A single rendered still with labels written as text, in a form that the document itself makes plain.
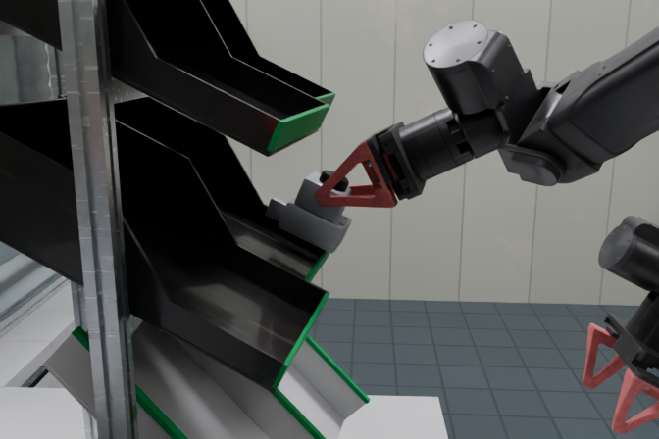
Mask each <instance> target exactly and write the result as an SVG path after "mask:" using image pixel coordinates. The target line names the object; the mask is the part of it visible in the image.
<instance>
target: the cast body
mask: <svg viewBox="0 0 659 439"><path fill-rule="evenodd" d="M333 173H334V171H328V170H325V171H322V173H318V172H313V173H312V174H310V175H309V176H307V177H306V178H305V179H304V180H303V182H302V185H301V187H300V189H299V192H298V194H297V196H296V197H294V198H293V199H292V200H290V201H289V202H288V203H286V202H283V201H282V200H280V199H278V198H276V197H274V198H272V199H271V201H270V204H269V206H268V209H267V211H266V212H265V216H267V217H269V218H271V219H273V220H276V221H278V222H279V224H278V227H279V228H280V229H283V230H285V231H287V232H289V233H291V234H293V235H295V236H297V237H299V238H301V239H303V240H305V241H307V242H309V243H311V244H313V245H315V246H317V247H319V248H321V249H323V250H325V251H327V252H329V253H331V254H333V253H334V252H335V251H336V249H337V248H338V247H339V245H340V244H341V242H342V240H343V238H344V236H345V234H346V232H347V229H348V227H349V225H350V223H351V219H350V218H348V217H346V216H344V215H342V213H343V211H344V209H345V207H321V206H320V205H319V203H318V201H317V199H316V197H315V192H316V191H317V190H318V189H319V188H320V187H321V186H322V185H323V184H324V183H325V182H326V180H327V179H328V178H329V177H330V176H331V175H332V174H333ZM348 184H349V181H348V179H347V178H346V177H344V178H343V179H342V180H341V181H340V182H339V183H338V184H337V185H336V186H335V187H334V188H333V189H332V190H331V192H330V195H331V196H344V195H351V194H352V189H351V188H349V187H348Z"/></svg>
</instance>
